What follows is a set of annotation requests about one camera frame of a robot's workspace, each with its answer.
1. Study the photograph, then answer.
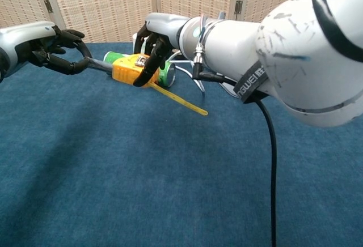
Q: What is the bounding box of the white power cord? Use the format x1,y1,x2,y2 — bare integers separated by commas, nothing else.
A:
169,50,206,97

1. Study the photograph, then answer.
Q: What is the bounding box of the yellow tape measure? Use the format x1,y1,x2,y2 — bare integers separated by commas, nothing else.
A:
83,54,209,117

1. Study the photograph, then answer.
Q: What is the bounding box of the woven folding screen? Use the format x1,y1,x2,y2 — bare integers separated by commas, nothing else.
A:
0,0,344,45

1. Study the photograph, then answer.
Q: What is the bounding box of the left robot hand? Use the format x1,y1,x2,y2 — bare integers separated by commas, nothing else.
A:
0,21,93,76

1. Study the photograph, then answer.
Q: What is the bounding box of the white handheld garment steamer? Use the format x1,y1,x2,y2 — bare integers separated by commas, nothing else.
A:
220,82,242,99

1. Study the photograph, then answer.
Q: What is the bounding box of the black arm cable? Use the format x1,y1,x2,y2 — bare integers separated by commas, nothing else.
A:
192,42,278,247

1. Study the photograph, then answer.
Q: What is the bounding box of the black velcro strap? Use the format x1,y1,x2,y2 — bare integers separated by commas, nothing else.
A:
234,61,271,104

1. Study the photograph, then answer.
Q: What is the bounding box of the green chips can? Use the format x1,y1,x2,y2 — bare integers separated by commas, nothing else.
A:
102,50,176,88

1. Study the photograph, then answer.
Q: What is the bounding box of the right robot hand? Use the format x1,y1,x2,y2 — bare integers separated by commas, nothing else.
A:
133,12,189,88

